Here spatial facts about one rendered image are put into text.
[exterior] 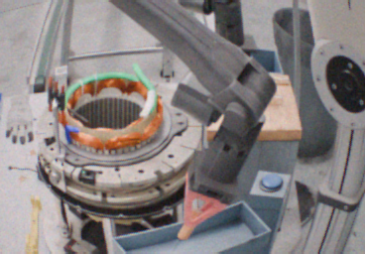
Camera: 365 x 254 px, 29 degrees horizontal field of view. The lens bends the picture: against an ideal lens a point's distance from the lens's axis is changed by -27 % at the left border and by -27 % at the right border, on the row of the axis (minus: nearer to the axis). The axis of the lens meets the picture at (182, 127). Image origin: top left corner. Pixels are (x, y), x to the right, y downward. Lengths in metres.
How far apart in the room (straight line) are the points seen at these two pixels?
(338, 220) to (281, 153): 0.40
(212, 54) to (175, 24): 0.07
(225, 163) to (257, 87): 0.13
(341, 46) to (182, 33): 0.25
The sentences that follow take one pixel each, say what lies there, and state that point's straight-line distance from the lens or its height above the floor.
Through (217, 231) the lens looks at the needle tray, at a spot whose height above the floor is 1.03.
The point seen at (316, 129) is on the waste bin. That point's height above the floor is 0.15.
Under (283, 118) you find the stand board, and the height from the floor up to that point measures 1.07.
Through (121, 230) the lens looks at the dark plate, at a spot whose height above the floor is 0.78.
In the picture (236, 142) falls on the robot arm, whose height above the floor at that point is 1.26.
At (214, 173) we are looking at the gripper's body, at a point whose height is 1.22.
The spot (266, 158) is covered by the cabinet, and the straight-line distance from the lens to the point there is 1.65.
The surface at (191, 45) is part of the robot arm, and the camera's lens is 1.14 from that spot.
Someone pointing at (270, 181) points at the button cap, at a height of 1.04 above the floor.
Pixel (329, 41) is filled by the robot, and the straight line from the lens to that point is 1.08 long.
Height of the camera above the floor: 1.99
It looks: 35 degrees down
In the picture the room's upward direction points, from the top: 2 degrees clockwise
